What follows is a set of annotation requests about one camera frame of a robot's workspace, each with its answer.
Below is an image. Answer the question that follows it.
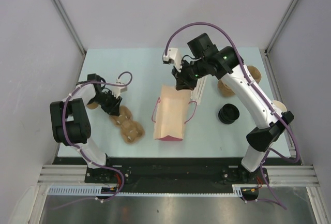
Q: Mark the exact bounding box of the brown paper cup stack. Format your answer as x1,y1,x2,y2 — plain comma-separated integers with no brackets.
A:
272,100,287,115

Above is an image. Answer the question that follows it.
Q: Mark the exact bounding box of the right aluminium frame post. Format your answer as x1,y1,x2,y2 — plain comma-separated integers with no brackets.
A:
264,0,300,56

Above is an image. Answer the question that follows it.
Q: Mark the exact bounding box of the brown pulp cup carrier stack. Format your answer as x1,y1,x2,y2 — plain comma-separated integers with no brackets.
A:
218,65,262,97

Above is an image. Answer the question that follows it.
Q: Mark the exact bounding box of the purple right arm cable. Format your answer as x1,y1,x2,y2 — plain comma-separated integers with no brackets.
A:
164,21,300,209

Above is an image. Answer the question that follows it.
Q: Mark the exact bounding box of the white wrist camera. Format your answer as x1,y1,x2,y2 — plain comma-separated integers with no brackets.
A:
110,78,128,98
162,48,183,72

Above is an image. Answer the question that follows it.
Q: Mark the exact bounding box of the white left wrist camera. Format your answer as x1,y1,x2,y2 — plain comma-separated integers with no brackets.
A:
110,78,128,98

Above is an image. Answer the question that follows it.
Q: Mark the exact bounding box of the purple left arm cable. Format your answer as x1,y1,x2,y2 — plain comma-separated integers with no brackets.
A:
49,71,134,211

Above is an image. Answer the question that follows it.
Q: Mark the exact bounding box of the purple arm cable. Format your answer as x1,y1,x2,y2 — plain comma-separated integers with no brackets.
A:
164,21,300,209
49,71,134,211

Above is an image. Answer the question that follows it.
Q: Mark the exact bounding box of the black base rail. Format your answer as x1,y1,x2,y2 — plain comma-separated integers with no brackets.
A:
53,156,302,195

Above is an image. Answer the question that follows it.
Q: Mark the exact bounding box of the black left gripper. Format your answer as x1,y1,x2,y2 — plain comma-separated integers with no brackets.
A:
90,90,122,116

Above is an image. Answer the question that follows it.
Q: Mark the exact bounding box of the white wrapped straws bundle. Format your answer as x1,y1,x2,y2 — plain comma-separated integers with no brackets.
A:
191,76,207,105

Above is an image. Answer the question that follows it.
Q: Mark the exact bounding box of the left aluminium frame post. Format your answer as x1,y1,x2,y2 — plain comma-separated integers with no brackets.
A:
51,0,87,57

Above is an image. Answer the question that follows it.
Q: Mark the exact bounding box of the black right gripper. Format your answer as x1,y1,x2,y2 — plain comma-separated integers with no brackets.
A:
172,57,208,91

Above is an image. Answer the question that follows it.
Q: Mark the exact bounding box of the single brown pulp cup carrier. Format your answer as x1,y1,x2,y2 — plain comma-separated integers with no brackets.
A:
110,106,145,144

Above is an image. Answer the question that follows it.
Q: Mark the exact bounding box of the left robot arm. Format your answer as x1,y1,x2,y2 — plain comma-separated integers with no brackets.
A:
50,74,122,183

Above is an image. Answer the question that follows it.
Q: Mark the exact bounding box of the pink paper gift bag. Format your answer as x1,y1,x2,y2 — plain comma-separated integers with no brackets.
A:
152,85,197,141

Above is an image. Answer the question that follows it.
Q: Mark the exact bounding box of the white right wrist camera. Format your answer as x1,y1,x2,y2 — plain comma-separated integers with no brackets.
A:
162,48,183,72

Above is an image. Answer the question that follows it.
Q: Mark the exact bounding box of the aluminium frame post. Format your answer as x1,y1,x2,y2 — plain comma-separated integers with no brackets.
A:
264,0,300,56
51,0,87,57

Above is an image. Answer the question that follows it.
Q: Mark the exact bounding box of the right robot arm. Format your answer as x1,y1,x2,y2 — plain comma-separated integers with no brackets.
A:
163,33,294,183

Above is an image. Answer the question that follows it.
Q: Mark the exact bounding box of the black cup lid stack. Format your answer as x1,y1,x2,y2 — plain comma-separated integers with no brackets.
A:
218,103,240,125

